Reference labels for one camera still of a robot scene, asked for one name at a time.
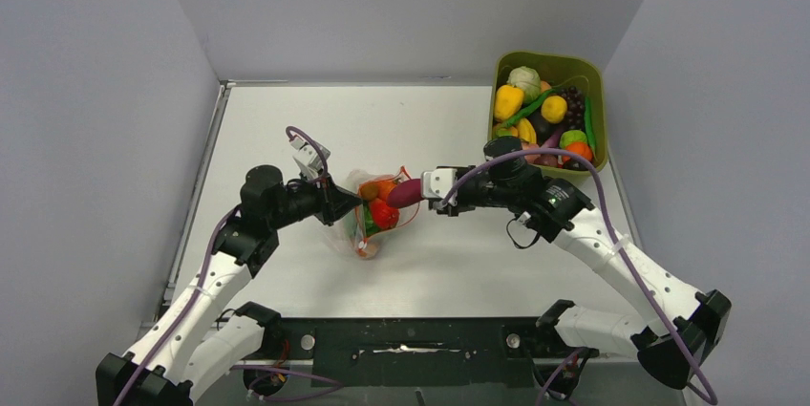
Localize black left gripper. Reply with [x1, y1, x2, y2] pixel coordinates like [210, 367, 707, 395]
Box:
[268, 167, 363, 230]

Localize brown kiwi fruit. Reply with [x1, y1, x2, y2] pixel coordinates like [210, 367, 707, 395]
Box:
[358, 182, 379, 202]

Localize clear orange zip top bag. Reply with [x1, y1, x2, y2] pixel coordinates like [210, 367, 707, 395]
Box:
[322, 166, 419, 260]

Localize green white lettuce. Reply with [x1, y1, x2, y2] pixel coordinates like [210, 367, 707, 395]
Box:
[358, 205, 380, 238]

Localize orange tangerine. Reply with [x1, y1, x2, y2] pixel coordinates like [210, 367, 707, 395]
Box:
[376, 180, 398, 202]

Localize red orange fruit slice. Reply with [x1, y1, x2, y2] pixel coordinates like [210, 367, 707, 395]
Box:
[356, 242, 380, 260]

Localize purple sweet potato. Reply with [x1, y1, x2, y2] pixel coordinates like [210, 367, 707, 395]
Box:
[386, 179, 424, 209]

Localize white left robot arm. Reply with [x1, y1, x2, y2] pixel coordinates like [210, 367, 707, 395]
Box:
[96, 165, 362, 405]

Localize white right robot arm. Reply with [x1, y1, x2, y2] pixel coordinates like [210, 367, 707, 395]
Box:
[428, 137, 732, 390]

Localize yellow banana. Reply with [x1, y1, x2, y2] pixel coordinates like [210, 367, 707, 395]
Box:
[515, 118, 537, 144]

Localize dark round plum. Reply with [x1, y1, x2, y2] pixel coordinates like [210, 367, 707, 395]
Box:
[563, 159, 587, 171]

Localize light green round fruit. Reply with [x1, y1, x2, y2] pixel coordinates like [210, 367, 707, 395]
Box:
[559, 129, 588, 149]

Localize orange round fruit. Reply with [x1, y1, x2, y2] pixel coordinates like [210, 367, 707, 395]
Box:
[565, 141, 594, 162]

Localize long green bean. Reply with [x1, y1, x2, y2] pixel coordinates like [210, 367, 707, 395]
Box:
[498, 89, 556, 128]

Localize yellow bell pepper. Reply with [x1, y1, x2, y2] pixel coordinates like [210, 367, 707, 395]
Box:
[493, 84, 524, 122]

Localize yellow lemon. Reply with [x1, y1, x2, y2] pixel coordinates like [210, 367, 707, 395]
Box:
[540, 95, 567, 124]

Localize green chili pepper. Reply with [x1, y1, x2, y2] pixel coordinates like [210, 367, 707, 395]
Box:
[584, 96, 597, 155]

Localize pale green cabbage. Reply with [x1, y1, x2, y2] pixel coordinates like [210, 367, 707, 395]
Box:
[506, 66, 543, 104]

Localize dark purple grapes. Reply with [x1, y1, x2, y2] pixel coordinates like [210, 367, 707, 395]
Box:
[560, 86, 586, 131]

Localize olive green plastic bin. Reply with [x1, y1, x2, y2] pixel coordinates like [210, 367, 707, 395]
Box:
[489, 52, 608, 170]

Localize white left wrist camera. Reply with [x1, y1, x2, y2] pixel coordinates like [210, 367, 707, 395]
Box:
[290, 137, 330, 182]

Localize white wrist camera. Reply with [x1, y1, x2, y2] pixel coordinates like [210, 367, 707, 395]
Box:
[420, 167, 457, 200]
[290, 137, 330, 182]

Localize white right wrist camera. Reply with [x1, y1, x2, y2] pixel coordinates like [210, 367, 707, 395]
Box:
[420, 167, 457, 200]

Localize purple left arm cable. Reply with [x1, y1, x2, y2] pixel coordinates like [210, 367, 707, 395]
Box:
[112, 125, 330, 406]

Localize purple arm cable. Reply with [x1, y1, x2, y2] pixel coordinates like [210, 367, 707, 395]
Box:
[442, 147, 719, 406]
[112, 125, 330, 406]

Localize black mounting base plate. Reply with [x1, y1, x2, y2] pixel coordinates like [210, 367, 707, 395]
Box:
[248, 317, 573, 388]

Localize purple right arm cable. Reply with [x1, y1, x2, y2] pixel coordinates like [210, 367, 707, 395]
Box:
[442, 147, 719, 406]

